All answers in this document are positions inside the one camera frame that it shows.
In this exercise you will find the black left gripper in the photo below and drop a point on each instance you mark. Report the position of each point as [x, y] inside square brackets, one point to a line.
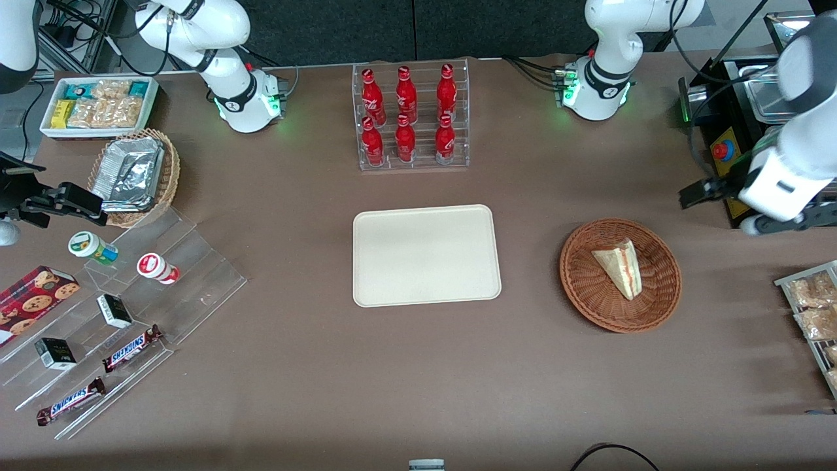
[721, 187]

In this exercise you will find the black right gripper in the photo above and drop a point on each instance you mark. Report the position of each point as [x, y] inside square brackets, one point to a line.
[19, 191]

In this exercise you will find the triangular sandwich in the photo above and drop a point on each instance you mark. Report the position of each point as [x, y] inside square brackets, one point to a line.
[620, 267]

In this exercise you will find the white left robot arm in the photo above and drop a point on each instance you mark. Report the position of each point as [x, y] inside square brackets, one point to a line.
[608, 39]

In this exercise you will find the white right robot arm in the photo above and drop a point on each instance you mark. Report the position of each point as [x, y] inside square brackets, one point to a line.
[229, 72]

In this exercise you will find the light oval wicker basket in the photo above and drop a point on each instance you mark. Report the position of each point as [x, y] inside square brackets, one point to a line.
[169, 176]

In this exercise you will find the brown round wicker basket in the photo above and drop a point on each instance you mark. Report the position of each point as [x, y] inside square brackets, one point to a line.
[588, 294]

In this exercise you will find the beige rectangular tray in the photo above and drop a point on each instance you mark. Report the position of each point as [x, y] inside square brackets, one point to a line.
[425, 255]

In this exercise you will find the green lid yogurt cup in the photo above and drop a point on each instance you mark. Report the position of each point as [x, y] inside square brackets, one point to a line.
[88, 245]

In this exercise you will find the silver foil pack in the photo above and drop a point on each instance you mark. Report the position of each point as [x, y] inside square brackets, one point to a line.
[124, 207]
[127, 170]

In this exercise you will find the white rectangular snack bin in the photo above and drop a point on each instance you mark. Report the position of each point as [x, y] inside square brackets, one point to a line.
[49, 132]

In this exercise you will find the red lid yogurt cup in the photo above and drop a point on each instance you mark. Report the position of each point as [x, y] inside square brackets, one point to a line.
[153, 266]

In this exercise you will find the black food warmer machine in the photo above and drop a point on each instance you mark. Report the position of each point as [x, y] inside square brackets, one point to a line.
[726, 98]

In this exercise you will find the clear bag of crackers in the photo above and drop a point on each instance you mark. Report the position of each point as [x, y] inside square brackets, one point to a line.
[111, 89]
[87, 113]
[124, 112]

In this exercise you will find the yellow snack pack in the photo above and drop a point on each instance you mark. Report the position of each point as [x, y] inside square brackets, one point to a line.
[62, 114]

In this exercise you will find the red cookie box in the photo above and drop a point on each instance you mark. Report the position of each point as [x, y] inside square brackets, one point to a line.
[33, 301]

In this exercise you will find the small black carton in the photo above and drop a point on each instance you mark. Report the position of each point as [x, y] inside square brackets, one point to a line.
[114, 311]
[55, 353]

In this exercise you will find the steel warmer pan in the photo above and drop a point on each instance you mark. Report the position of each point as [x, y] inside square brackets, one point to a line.
[762, 91]

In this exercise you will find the teal snack pack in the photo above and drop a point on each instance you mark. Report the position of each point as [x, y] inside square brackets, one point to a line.
[138, 89]
[78, 91]

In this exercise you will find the clear acrylic stepped display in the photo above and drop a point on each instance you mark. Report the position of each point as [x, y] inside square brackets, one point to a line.
[196, 275]

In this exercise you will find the Snickers chocolate bar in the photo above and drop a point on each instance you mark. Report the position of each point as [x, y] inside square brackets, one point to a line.
[68, 402]
[131, 348]

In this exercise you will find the clear bag of fried snacks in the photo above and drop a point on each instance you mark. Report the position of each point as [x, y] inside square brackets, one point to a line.
[817, 324]
[833, 378]
[832, 354]
[814, 291]

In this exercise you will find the red cola bottle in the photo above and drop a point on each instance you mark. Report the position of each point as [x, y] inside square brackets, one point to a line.
[406, 95]
[446, 91]
[373, 98]
[405, 140]
[444, 140]
[373, 144]

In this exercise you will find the clear acrylic bottle rack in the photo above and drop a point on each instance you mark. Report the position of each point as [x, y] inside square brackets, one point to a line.
[422, 160]

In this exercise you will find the small grey box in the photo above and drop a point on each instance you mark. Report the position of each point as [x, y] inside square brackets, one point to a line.
[426, 465]

